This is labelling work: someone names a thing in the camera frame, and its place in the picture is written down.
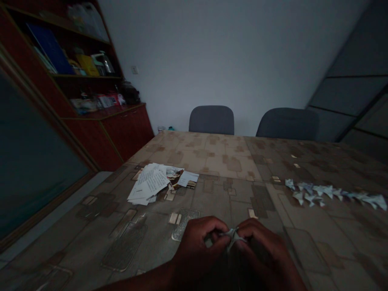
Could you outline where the grey office chair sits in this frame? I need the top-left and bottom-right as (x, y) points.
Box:
(188, 105), (235, 136)
(255, 108), (320, 141)

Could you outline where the red wooden shelf cabinet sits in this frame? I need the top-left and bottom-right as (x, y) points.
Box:
(0, 0), (155, 172)

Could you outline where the person's right hand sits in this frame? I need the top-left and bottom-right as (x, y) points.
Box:
(233, 218), (301, 283)

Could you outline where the pile of paper sheets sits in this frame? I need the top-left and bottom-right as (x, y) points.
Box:
(127, 162), (200, 206)

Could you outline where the paper piece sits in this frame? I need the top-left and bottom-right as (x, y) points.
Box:
(225, 228), (248, 254)

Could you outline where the person's left hand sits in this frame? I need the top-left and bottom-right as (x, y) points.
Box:
(177, 215), (236, 281)

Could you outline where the patterned brown tablecloth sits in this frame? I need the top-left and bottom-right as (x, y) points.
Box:
(0, 130), (388, 291)

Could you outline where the glass sliding door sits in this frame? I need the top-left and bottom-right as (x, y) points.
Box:
(0, 57), (99, 252)

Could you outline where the grey panelled door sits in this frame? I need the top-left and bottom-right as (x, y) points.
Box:
(306, 0), (388, 164)

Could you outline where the row of folded paper figures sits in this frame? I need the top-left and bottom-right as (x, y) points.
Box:
(285, 178), (388, 211)

